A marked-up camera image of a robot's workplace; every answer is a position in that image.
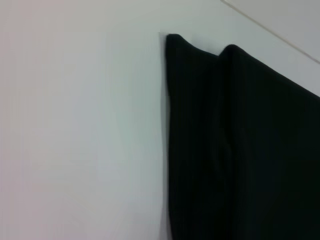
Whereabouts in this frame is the black shirt with FREE print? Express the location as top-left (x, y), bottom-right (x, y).
top-left (164, 33), bottom-right (320, 240)

